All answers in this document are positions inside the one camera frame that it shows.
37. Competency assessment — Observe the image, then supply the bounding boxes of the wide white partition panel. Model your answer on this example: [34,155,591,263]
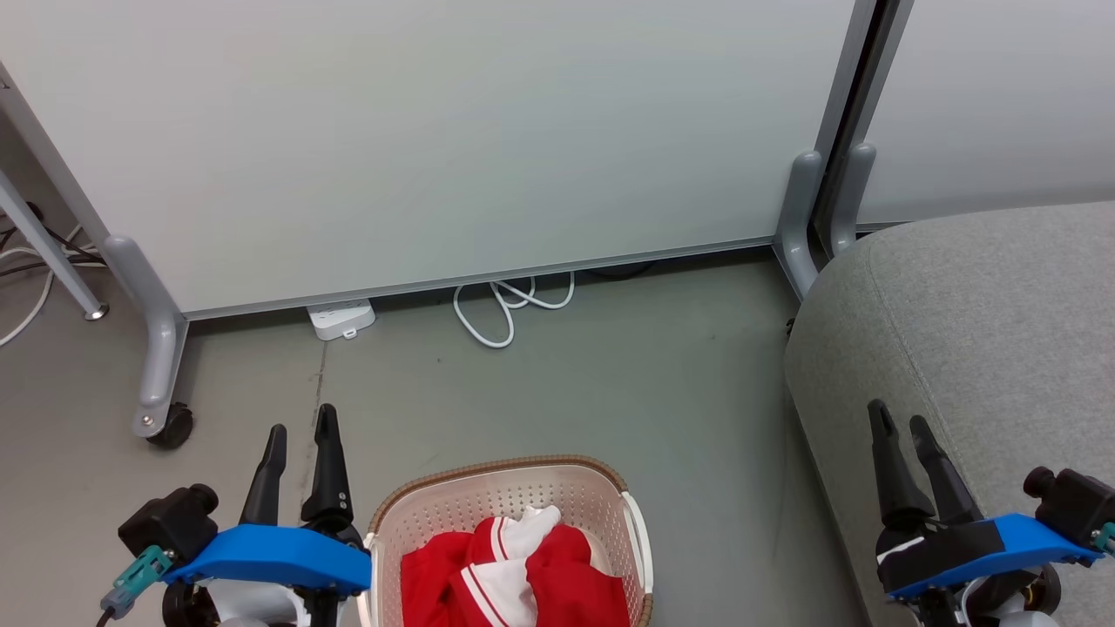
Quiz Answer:
[0,0,876,321]

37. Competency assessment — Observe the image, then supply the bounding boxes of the black floor cables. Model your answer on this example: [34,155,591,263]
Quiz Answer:
[0,202,107,281]

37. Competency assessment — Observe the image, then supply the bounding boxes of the red garment with white hem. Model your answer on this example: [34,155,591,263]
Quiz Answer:
[401,518,630,627]

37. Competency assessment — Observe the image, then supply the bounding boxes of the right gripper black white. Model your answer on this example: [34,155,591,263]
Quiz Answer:
[868,399,1064,627]

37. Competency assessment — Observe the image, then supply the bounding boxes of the beige perforated plastic laundry basket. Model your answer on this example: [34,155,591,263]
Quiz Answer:
[359,455,654,627]

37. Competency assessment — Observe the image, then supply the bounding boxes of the grey metal table leg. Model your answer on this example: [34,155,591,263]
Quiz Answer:
[0,170,111,322]

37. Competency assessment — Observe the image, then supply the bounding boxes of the grey fabric sofa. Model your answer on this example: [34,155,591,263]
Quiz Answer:
[784,202,1115,627]

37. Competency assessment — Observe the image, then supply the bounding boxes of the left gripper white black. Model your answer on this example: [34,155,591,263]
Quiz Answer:
[162,403,371,627]

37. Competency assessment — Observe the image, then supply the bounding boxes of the white floor cable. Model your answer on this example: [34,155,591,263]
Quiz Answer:
[0,225,84,348]

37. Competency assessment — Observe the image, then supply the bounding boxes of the black caster wheel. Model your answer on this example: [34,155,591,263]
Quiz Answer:
[146,402,195,450]

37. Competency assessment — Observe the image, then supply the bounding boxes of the white power strip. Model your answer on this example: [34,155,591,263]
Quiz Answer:
[307,299,377,341]

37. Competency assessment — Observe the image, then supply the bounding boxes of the grey partition foot with caster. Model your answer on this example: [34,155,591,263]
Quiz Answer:
[103,235,189,438]

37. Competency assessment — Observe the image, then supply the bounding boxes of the teal left camera cable connector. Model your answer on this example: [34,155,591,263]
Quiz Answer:
[100,546,175,621]

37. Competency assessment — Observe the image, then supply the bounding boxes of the white and red striped garment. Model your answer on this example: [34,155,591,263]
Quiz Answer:
[449,505,563,627]

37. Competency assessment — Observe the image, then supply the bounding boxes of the narrow white partition panel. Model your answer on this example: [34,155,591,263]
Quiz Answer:
[858,0,1115,233]

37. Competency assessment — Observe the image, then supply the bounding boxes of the white looped power cable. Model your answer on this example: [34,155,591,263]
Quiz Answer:
[452,272,577,350]

